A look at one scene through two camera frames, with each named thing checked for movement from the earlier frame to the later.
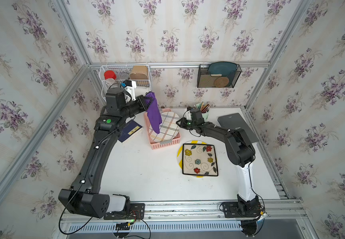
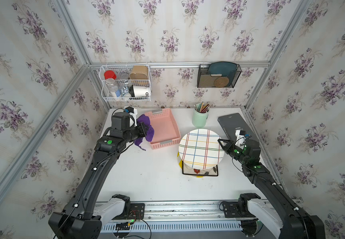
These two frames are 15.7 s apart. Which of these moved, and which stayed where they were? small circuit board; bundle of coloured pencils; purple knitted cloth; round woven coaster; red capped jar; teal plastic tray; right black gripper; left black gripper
Moved: purple knitted cloth; left black gripper; right black gripper
Stayed: small circuit board; red capped jar; teal plastic tray; bundle of coloured pencils; round woven coaster
